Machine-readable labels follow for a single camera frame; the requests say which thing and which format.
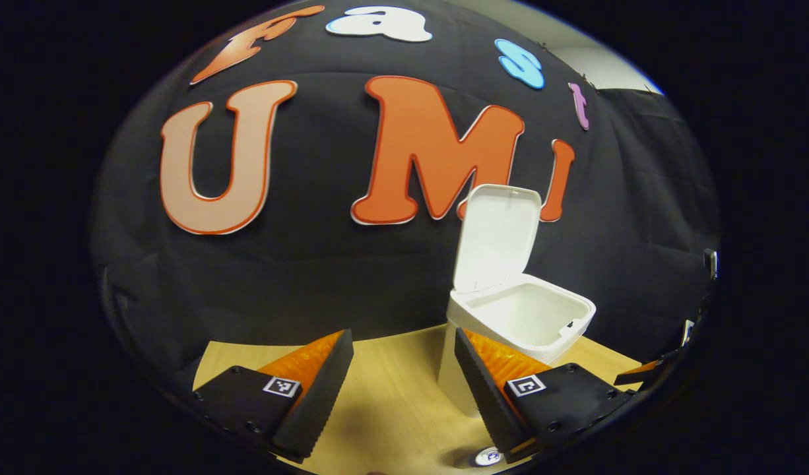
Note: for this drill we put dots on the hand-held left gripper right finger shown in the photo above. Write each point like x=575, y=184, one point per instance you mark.
x=490, y=402

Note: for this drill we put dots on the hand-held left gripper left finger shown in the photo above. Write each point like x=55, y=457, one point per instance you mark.
x=319, y=402

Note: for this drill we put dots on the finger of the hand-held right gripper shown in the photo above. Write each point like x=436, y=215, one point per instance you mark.
x=642, y=372

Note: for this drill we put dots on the white desktop garbage bin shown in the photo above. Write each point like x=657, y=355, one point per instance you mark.
x=497, y=244

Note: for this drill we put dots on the wooden desktop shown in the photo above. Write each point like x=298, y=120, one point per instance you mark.
x=391, y=409

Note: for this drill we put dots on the small blue round sticker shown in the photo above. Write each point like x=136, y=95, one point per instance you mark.
x=489, y=455

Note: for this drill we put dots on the black backdrop cloth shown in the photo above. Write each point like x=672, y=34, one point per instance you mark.
x=378, y=277

